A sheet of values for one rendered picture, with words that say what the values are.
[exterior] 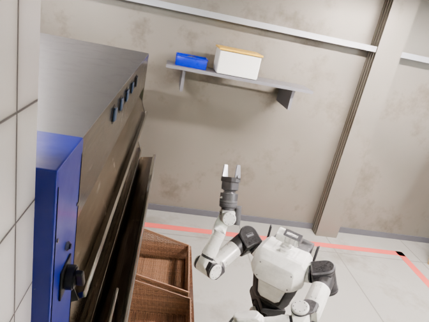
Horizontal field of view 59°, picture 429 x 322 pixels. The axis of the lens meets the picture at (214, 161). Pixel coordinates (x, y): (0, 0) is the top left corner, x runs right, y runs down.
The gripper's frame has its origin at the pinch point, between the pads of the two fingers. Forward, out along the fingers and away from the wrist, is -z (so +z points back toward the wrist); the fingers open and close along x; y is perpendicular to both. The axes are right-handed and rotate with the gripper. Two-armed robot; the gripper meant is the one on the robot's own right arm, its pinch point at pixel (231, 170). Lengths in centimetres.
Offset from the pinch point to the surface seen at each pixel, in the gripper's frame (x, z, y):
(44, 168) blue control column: 94, 6, 100
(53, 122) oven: 59, -4, 94
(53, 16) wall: -270, -146, 53
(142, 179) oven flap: -66, 9, 19
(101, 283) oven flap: 22, 45, 66
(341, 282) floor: -120, 103, -249
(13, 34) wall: 107, -8, 107
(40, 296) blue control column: 85, 27, 97
